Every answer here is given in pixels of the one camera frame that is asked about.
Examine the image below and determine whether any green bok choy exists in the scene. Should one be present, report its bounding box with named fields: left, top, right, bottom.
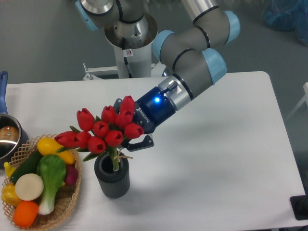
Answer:
left=37, top=154, right=66, bottom=215

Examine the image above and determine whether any blue plastic bag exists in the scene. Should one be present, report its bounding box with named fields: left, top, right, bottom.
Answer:
left=262, top=0, right=308, bottom=45

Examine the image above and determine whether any white round radish slice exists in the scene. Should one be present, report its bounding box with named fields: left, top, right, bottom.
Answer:
left=15, top=173, right=44, bottom=201

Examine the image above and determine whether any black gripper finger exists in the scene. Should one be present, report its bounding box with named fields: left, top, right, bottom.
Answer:
left=113, top=98, right=123, bottom=115
left=120, top=134, right=154, bottom=152

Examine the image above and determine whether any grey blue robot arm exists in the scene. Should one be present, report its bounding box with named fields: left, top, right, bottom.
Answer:
left=75, top=0, right=240, bottom=151

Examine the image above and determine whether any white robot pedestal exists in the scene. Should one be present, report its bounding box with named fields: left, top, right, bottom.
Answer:
left=114, top=44, right=152, bottom=79

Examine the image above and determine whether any red radish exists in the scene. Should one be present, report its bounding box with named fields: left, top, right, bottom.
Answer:
left=64, top=165, right=78, bottom=185

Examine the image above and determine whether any black device at table edge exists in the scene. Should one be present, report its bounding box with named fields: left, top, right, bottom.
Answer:
left=290, top=195, right=308, bottom=220

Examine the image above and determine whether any dark grey ribbed vase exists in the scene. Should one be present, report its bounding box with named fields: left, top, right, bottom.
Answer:
left=94, top=154, right=130, bottom=198

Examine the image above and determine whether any orange fruit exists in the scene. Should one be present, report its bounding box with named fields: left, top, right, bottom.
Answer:
left=13, top=201, right=39, bottom=228

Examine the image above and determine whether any black cable on pedestal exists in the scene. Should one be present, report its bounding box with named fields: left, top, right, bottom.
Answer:
left=121, top=37, right=133, bottom=79

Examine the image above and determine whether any white furniture frame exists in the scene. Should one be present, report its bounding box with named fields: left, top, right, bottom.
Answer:
left=288, top=82, right=308, bottom=118

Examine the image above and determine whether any white metal base frame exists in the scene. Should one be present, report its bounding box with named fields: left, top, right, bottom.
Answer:
left=82, top=63, right=169, bottom=81

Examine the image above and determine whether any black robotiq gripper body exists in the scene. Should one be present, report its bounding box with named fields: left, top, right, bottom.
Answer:
left=134, top=87, right=175, bottom=134

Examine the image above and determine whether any red tulip bouquet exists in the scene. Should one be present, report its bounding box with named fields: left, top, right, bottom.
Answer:
left=55, top=96, right=144, bottom=171

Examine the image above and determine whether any dark green cucumber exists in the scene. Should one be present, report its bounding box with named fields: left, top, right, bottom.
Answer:
left=10, top=149, right=43, bottom=184

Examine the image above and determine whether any yellow squash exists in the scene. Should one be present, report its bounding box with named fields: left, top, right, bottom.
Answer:
left=37, top=137, right=75, bottom=165

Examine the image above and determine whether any yellow bell pepper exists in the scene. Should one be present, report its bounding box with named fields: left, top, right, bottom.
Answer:
left=1, top=183, right=22, bottom=207

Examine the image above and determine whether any yellow banana tip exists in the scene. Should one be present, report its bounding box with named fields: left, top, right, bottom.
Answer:
left=3, top=162, right=16, bottom=179

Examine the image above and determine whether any blue handled saucepan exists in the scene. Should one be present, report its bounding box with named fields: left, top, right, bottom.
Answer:
left=0, top=71, right=28, bottom=169

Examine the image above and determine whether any woven wicker basket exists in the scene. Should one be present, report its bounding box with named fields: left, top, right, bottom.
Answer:
left=1, top=134, right=81, bottom=231

